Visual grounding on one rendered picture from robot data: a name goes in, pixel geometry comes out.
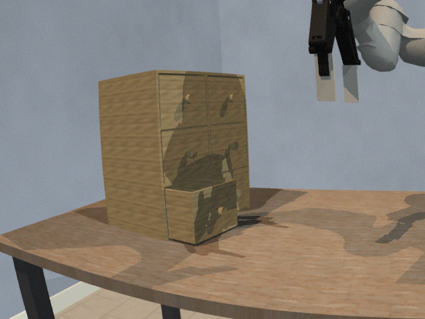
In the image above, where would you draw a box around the small wooden chest of drawers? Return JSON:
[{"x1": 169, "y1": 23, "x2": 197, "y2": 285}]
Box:
[{"x1": 98, "y1": 70, "x2": 250, "y2": 241}]

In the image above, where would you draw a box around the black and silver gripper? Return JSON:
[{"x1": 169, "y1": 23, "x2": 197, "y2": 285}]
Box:
[{"x1": 308, "y1": 0, "x2": 361, "y2": 103}]

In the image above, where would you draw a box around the wooden drawer front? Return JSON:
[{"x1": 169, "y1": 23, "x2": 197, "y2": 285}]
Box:
[
  {"x1": 207, "y1": 76, "x2": 245, "y2": 122},
  {"x1": 164, "y1": 177, "x2": 238, "y2": 244},
  {"x1": 159, "y1": 75, "x2": 207, "y2": 126},
  {"x1": 210, "y1": 122, "x2": 247, "y2": 171},
  {"x1": 161, "y1": 126, "x2": 210, "y2": 184},
  {"x1": 212, "y1": 167, "x2": 248, "y2": 211}
]

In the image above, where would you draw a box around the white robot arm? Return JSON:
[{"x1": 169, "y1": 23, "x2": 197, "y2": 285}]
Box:
[{"x1": 343, "y1": 0, "x2": 425, "y2": 72}]

